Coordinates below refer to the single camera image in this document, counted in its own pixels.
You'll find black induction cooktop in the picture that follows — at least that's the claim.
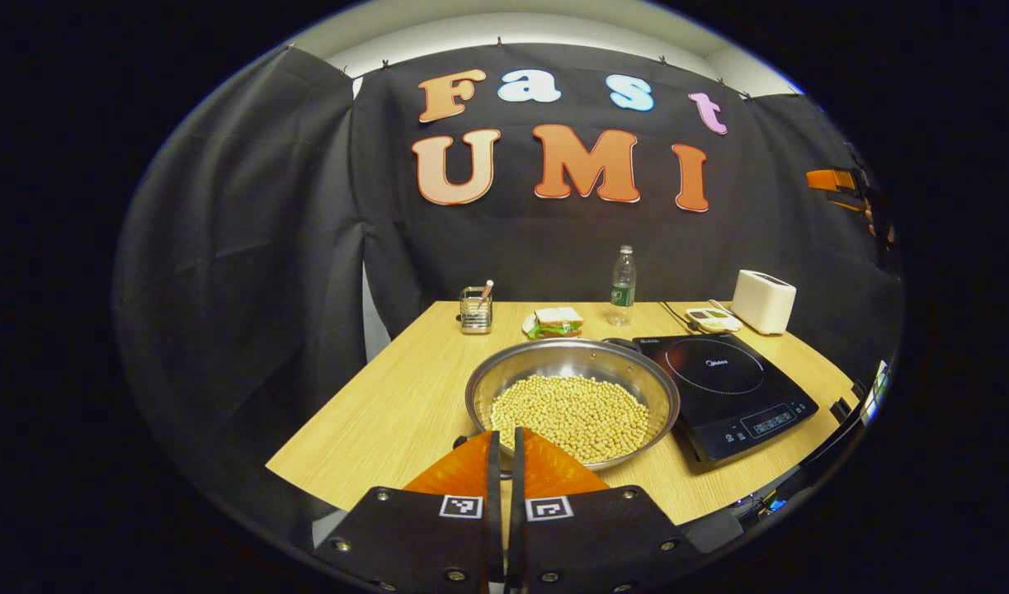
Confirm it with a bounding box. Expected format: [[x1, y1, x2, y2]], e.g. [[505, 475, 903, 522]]
[[632, 332, 820, 465]]

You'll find black power cable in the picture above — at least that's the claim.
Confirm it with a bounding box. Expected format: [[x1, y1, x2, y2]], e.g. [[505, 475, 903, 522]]
[[659, 301, 703, 332]]

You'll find black backdrop cloth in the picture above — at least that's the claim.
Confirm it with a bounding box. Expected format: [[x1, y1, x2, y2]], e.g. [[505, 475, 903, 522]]
[[112, 41, 905, 529]]

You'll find steel pot with soybeans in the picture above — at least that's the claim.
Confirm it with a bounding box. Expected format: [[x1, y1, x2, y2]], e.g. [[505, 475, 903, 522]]
[[455, 337, 682, 473]]

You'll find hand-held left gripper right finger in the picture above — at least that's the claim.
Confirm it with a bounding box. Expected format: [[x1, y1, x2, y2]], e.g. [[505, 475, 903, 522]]
[[508, 427, 703, 594]]

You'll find clear plastic water bottle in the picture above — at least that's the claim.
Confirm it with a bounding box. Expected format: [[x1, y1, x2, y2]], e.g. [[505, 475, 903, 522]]
[[609, 245, 638, 327]]

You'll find white toaster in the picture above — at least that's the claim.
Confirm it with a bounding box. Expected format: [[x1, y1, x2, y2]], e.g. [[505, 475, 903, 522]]
[[731, 270, 798, 335]]

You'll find small white plate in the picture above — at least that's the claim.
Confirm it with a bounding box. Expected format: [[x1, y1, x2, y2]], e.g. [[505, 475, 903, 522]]
[[522, 313, 583, 341]]

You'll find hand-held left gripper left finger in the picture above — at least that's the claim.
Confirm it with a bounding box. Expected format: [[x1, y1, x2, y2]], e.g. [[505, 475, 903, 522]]
[[314, 429, 505, 594]]

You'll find metal wire utensil holder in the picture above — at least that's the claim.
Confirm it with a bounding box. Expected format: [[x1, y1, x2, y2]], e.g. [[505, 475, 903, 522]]
[[460, 285, 493, 334]]

